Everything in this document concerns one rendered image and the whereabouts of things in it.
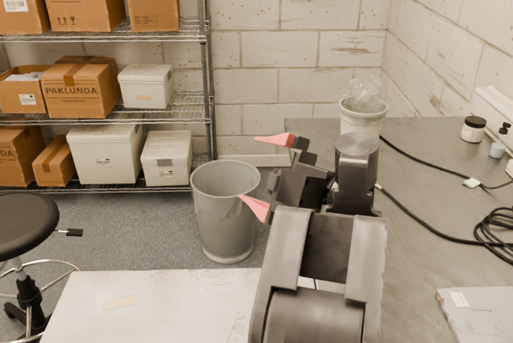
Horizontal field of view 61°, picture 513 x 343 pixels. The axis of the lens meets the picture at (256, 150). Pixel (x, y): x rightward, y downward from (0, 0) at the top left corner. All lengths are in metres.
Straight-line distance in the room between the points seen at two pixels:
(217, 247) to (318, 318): 1.83
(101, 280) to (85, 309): 0.07
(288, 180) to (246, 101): 2.17
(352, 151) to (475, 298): 0.46
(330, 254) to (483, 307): 0.57
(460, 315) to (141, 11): 1.84
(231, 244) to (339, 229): 1.75
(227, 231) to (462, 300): 1.33
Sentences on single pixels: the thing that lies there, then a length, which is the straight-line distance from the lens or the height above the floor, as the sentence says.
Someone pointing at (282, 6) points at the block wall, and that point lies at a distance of 2.57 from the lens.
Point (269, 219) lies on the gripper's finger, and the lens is 0.66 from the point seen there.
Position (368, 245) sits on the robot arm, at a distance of 0.35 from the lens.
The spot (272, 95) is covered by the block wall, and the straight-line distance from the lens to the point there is 2.72.
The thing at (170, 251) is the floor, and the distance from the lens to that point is 2.32.
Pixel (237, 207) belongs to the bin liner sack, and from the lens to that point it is 1.97.
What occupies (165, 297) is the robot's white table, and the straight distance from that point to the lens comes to 0.88.
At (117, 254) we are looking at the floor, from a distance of 2.37.
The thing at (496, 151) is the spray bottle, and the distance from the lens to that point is 1.42.
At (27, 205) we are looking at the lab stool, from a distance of 1.69.
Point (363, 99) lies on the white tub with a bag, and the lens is 1.26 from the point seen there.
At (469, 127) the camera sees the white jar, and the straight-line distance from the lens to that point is 1.48.
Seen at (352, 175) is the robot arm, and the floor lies 1.24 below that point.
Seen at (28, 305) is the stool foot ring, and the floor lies 0.29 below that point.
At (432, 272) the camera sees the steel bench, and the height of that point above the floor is 0.90.
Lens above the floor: 1.54
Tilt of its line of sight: 30 degrees down
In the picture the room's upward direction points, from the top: straight up
